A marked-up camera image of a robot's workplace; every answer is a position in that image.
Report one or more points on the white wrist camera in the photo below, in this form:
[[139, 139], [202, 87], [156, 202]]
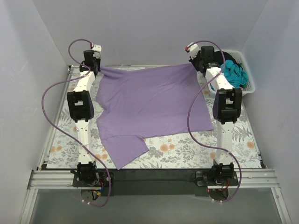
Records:
[[97, 50], [192, 49]]

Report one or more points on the teal t shirt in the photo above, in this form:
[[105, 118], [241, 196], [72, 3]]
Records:
[[226, 76]]

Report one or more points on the black t shirt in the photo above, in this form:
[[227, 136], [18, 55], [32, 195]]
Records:
[[219, 59]]

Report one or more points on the green garment in basket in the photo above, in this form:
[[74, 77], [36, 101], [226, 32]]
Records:
[[240, 66]]

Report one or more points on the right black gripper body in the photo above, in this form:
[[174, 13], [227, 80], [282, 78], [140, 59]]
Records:
[[195, 63]]

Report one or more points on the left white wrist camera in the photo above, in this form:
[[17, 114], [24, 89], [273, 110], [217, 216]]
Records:
[[97, 50]]

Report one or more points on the aluminium frame rail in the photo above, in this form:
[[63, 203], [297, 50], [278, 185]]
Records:
[[255, 178]]

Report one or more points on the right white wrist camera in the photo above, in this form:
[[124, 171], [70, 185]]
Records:
[[192, 49]]

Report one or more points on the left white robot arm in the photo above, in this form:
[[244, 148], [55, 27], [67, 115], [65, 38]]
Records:
[[82, 112]]

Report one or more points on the purple t shirt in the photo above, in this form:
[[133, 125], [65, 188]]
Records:
[[148, 103]]

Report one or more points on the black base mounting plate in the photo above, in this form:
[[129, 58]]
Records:
[[150, 182]]

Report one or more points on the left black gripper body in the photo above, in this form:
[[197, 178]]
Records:
[[95, 69]]

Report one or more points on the white plastic laundry basket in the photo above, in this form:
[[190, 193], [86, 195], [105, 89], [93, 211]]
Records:
[[250, 86]]

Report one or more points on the floral patterned table mat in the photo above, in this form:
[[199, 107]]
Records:
[[172, 151]]

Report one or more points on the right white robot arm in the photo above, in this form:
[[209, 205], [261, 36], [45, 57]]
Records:
[[226, 111]]

